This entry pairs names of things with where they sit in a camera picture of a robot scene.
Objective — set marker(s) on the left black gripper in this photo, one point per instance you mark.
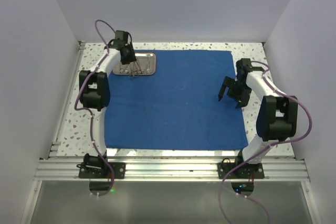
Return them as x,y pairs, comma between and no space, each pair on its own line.
132,57

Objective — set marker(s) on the blue cloth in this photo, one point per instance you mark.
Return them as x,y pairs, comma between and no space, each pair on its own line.
176,108

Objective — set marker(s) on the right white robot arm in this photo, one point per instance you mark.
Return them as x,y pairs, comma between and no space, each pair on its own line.
277,116

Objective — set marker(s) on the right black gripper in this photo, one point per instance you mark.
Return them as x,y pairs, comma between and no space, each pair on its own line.
242,99

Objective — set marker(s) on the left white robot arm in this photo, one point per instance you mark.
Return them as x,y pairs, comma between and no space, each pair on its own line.
94,91

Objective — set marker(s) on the steel instrument tray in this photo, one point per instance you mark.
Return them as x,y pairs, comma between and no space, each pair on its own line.
145,65

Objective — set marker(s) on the aluminium mounting rail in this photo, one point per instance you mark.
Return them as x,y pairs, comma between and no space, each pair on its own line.
172,169

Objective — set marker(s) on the large steel scissors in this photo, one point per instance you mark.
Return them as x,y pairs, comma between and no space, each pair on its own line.
135,69

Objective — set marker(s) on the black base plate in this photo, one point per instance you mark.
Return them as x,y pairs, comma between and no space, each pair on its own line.
93,172
247,171

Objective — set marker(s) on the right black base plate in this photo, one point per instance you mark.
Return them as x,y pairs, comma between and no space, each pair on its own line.
247,171

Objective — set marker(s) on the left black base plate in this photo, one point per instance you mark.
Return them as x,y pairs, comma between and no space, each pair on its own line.
93,172

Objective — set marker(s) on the steel forceps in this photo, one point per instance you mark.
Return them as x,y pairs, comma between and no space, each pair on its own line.
148,63

